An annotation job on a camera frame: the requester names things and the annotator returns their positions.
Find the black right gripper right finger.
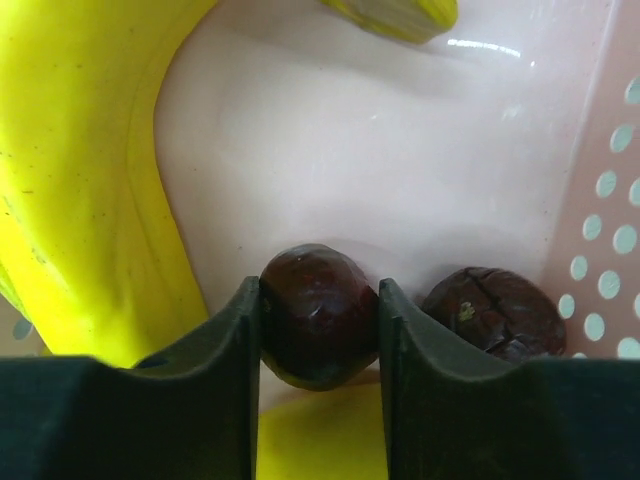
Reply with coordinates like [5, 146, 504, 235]
[378, 279, 639, 479]

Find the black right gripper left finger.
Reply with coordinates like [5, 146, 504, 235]
[1, 277, 260, 479]

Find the dark red plum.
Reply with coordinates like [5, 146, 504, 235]
[259, 243, 379, 391]
[421, 267, 567, 363]

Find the yellow mango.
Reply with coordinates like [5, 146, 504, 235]
[256, 398, 388, 479]

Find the yellow banana bunch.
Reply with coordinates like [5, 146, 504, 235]
[1, 1, 212, 367]

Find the pink plastic basket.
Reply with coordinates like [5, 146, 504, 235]
[1, 1, 639, 365]

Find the green starfruit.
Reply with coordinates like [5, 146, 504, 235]
[324, 0, 458, 44]

